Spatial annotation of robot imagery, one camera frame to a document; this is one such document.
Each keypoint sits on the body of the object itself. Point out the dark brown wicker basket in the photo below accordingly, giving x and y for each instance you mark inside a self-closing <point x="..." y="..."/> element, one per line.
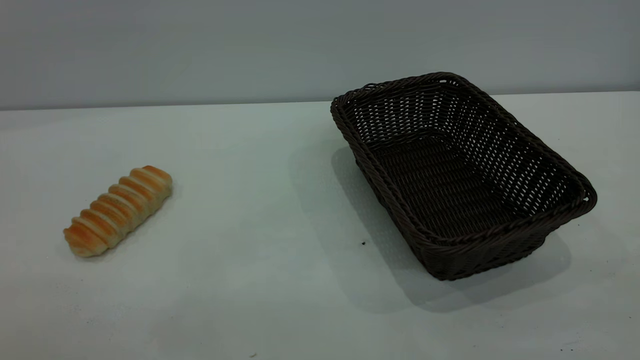
<point x="450" y="200"/>

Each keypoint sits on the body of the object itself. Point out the ridged golden bread loaf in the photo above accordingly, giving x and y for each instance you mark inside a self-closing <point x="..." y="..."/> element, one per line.
<point x="117" y="210"/>

